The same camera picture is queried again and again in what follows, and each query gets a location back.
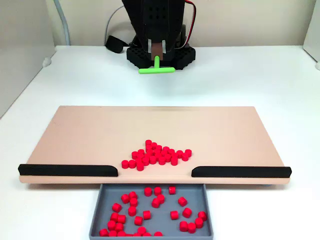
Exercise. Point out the grey tray container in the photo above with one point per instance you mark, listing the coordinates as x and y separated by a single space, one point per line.
165 222

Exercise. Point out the black foam bumper strip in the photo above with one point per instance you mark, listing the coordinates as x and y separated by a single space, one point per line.
240 172
67 170

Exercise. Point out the small white clip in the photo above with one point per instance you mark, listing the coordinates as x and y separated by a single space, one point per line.
46 62
318 66

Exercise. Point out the green T-shaped pusher tool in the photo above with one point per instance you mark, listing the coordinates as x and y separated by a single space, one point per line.
156 70

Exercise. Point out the pink flat board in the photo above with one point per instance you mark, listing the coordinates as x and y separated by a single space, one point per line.
75 140

